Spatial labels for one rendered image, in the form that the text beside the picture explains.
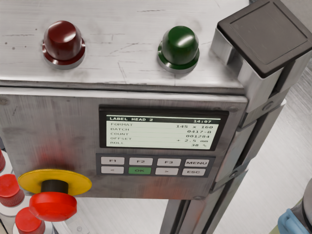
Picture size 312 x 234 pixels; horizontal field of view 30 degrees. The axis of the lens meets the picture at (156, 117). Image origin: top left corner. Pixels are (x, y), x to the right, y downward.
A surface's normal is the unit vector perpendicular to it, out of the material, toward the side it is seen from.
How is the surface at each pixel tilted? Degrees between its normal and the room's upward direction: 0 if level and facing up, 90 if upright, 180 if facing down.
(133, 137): 90
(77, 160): 90
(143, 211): 0
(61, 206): 55
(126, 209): 0
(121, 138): 90
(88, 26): 0
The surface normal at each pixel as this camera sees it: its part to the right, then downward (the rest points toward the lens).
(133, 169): 0.00, 0.88
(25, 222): 0.11, -0.50
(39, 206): -0.31, 0.37
